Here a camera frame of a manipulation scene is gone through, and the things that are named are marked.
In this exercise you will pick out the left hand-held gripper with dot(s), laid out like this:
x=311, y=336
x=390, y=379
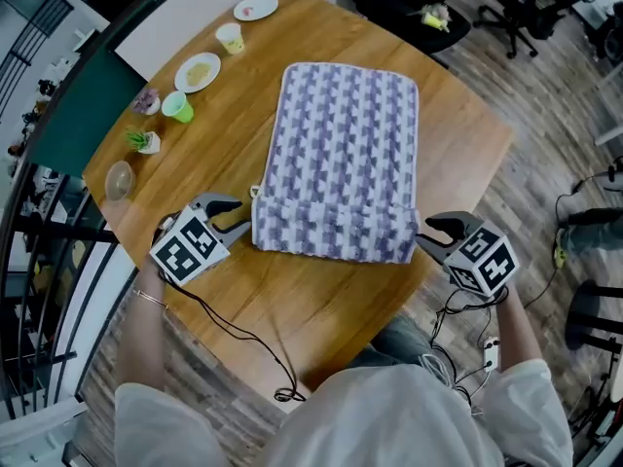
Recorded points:
x=190, y=251

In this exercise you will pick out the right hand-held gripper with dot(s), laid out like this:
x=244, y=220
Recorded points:
x=487, y=261

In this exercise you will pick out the purple white patterned towel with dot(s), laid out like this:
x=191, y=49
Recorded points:
x=340, y=139

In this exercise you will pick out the person's left forearm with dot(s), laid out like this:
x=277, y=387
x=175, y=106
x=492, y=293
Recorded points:
x=141, y=338

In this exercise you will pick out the person's right forearm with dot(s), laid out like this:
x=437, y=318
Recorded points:
x=518, y=334

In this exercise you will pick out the green plant in white pot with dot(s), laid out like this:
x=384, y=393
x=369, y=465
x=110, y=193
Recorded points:
x=148, y=143

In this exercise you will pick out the person's grey jeans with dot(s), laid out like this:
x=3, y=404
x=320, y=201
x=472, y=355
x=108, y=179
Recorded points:
x=399, y=346

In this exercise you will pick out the clear beige bowl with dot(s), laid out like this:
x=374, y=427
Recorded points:
x=119, y=180

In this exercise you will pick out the green plastic cup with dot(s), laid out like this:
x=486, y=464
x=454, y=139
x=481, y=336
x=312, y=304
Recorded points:
x=177, y=107

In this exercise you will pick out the purple plant in white pot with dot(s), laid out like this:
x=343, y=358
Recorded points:
x=147, y=102

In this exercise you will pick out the yellow crumbly food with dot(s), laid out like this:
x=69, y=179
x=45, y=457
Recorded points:
x=198, y=73

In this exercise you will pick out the white plate with yellow food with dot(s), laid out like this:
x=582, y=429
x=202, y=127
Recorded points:
x=214, y=61

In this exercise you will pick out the black round stool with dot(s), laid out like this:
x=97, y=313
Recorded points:
x=589, y=319

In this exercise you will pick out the yellow white paper cup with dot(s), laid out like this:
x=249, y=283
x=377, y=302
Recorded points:
x=230, y=39

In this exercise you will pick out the white grey hand-held device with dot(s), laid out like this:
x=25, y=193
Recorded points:
x=614, y=173

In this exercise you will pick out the green partition panel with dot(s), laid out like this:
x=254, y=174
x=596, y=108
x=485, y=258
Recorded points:
x=83, y=115

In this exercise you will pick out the white desk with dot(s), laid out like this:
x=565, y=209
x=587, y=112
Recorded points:
x=611, y=136

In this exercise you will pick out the person's white shirt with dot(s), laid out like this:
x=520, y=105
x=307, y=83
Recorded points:
x=365, y=421

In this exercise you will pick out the white plate with pink food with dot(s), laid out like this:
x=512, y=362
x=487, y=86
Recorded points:
x=265, y=5

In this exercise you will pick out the white partition panel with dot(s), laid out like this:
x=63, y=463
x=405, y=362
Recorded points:
x=204, y=3

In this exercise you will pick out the yellow wrapped flower bundle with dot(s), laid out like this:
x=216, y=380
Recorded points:
x=433, y=18

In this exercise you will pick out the white round table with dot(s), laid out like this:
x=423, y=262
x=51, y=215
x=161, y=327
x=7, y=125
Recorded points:
x=617, y=382

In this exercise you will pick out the black office chair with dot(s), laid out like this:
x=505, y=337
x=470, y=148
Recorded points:
x=530, y=12
x=389, y=17

